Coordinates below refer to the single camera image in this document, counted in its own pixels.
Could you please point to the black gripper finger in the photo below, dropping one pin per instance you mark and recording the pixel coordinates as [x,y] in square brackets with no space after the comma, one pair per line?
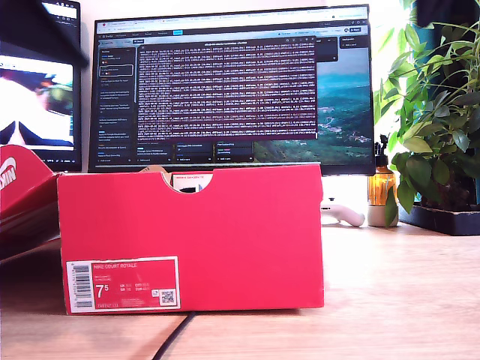
[33,30]

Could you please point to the red Nike shoebox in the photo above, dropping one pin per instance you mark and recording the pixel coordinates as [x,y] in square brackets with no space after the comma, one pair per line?
[243,240]

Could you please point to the small black computer monitor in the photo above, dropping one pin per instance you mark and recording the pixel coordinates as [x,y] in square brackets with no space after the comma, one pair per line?
[41,112]

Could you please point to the brown cardboard insert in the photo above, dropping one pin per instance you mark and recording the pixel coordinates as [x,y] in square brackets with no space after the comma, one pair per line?
[153,170]

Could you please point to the large black computer monitor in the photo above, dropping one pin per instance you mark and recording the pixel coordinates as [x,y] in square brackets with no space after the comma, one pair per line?
[225,93]

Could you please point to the white printed paper sheet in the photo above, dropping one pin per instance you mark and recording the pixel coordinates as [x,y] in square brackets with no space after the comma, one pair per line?
[187,182]

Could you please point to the white handheld controller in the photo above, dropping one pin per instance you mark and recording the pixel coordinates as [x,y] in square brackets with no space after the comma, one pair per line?
[348,217]

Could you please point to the amber pump bottle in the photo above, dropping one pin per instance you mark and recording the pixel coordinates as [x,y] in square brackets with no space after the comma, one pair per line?
[380,187]

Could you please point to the small white pot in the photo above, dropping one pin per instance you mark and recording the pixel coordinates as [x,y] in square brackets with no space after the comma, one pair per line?
[377,217]

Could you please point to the green leafy houseplant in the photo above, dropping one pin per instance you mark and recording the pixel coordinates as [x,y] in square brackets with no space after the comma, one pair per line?
[416,168]

